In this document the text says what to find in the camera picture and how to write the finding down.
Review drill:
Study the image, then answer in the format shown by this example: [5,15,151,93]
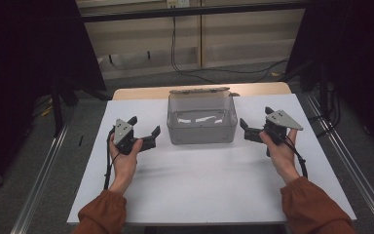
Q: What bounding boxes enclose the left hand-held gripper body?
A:
[112,118,141,156]

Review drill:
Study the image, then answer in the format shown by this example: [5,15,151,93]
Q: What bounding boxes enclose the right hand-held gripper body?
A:
[262,109,305,158]

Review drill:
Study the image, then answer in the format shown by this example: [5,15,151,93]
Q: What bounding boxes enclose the grey box with clear lid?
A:
[166,86,239,146]

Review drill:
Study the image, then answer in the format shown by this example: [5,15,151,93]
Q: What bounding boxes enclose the person's left hand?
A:
[108,132,144,196]

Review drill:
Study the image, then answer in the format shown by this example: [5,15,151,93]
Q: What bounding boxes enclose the person's right hand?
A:
[258,128,302,186]

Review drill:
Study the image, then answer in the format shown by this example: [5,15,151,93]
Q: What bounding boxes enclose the white table board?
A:
[66,93,357,227]

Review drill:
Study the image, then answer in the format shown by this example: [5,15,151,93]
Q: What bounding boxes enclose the black metal stand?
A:
[50,77,80,138]

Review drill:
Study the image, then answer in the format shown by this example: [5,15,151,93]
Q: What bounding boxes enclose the yellow floor piece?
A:
[40,104,55,117]

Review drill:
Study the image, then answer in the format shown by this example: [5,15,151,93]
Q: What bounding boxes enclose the dark curtain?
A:
[0,0,107,203]
[284,0,374,159]

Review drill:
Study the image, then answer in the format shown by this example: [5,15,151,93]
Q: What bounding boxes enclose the black horizontal bar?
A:
[80,0,307,23]

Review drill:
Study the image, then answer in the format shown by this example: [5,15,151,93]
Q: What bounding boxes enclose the left hand-held gripper black cable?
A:
[102,127,122,191]

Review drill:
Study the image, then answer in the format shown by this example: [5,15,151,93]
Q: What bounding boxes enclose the hand-held gripper black cable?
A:
[102,127,122,191]
[280,134,309,180]

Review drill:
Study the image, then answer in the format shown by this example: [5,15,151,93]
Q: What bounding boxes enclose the right hand-held gripper black cable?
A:
[280,134,309,180]

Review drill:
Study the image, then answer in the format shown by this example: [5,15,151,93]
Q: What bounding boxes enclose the black floor cables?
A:
[307,82,343,138]

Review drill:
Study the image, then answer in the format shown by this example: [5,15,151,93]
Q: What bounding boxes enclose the aluminium floor rail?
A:
[9,122,72,234]
[304,93,374,234]

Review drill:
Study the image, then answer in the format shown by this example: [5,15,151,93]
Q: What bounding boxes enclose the black wall cable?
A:
[169,15,290,84]

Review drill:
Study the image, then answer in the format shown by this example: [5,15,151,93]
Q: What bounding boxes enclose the white wall outlet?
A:
[166,0,191,10]

